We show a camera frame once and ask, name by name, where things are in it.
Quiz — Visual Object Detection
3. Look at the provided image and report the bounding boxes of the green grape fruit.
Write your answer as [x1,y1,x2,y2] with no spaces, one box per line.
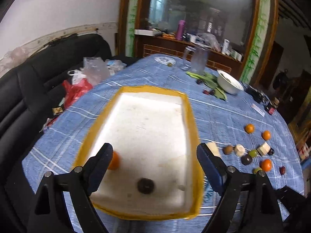
[248,149,258,158]

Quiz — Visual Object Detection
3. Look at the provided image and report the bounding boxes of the orange tangerine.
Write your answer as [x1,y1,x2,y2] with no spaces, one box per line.
[260,159,273,172]
[261,130,271,141]
[245,124,255,134]

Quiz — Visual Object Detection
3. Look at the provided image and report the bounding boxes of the cream banana piece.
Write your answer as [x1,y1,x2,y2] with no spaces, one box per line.
[234,144,246,157]

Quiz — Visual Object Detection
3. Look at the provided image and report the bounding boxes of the white tray with yellow rim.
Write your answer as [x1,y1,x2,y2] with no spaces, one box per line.
[74,85,204,220]

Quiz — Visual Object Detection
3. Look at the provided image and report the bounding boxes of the orange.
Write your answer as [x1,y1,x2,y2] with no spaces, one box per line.
[107,151,120,170]

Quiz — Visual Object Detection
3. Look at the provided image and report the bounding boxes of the brown kiwi fruit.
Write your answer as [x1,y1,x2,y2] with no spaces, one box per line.
[223,145,234,155]

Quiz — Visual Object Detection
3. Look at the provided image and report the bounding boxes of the clear glass pitcher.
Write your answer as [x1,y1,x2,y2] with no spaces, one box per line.
[181,45,209,74]

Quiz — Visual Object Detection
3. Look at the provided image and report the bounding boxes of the red plastic bag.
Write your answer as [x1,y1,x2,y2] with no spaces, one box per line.
[62,78,93,109]

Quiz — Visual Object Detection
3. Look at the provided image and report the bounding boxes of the green leafy vegetables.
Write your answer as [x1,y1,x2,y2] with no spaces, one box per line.
[186,72,227,101]

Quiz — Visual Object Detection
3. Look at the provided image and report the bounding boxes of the blue plaid tablecloth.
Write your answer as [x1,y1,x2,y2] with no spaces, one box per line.
[22,53,305,233]

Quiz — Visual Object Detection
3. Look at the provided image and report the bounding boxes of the round white plate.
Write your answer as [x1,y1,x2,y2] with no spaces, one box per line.
[154,56,176,65]

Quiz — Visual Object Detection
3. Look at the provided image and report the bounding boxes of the purple thermos bottle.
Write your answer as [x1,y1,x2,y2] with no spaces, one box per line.
[176,20,186,41]

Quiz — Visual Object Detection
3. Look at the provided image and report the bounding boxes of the white cake cube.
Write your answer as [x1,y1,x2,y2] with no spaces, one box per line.
[257,142,271,156]

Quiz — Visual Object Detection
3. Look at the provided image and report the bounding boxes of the white ceramic bowl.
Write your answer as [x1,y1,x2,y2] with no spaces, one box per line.
[217,70,244,95]

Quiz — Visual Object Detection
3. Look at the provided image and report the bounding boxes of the wooden sideboard cabinet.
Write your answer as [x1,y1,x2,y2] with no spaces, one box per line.
[134,34,244,80]

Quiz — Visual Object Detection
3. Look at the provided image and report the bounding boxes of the white paper card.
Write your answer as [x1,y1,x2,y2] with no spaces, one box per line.
[251,104,265,117]

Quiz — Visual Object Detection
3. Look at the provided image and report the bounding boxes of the small green fruit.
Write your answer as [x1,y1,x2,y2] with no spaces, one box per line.
[253,167,262,174]

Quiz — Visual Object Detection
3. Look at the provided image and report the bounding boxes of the dark red jar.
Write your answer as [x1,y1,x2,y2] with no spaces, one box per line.
[266,103,277,115]

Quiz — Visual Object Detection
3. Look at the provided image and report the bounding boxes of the small dark plum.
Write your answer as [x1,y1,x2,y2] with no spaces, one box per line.
[268,148,275,156]

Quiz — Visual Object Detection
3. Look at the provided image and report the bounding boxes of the clear plastic bag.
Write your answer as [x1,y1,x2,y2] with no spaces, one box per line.
[82,57,110,87]

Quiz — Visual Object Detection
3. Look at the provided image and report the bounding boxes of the red date fruit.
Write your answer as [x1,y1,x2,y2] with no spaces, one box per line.
[279,166,286,175]

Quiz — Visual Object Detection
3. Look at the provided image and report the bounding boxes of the dark round fruit in tray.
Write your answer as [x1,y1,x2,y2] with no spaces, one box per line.
[137,178,155,195]

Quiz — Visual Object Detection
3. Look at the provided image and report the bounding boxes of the black cables bundle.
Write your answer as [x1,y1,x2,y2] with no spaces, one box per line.
[244,84,268,105]

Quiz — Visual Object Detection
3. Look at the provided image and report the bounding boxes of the black leather sofa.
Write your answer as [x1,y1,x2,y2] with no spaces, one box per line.
[0,33,137,170]

